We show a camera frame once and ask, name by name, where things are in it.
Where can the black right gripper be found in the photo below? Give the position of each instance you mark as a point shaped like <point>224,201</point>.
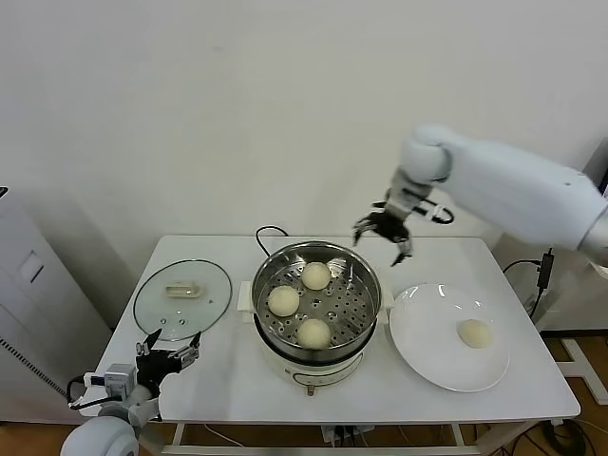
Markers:
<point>388,224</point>

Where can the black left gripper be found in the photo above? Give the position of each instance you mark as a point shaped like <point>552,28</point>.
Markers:
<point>153,368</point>

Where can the white steamed baozi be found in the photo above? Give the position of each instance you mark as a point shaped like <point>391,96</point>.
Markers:
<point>313,333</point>
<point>315,276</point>
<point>284,300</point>
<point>474,332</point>

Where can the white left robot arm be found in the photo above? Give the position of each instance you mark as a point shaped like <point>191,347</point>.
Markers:
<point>104,434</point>

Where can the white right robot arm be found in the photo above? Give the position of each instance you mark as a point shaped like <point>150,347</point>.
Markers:
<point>513,185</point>

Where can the stainless steel steamer basket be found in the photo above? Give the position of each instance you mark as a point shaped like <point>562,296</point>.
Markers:
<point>351,280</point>

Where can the white round plate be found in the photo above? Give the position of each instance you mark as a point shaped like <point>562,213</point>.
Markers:
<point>427,332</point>

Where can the white floor cabinet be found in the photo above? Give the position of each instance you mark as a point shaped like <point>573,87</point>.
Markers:
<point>28,304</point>

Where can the cream electric cooker base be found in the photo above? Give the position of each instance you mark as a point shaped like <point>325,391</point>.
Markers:
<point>328,375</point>

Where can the white power strip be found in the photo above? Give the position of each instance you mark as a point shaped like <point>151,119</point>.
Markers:
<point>339,434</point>

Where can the white side desk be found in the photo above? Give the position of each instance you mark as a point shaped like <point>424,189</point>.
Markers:
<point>577,366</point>

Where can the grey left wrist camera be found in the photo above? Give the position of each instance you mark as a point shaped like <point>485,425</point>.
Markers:
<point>116,377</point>

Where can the white table frame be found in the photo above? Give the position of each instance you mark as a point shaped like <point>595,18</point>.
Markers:
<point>266,450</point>

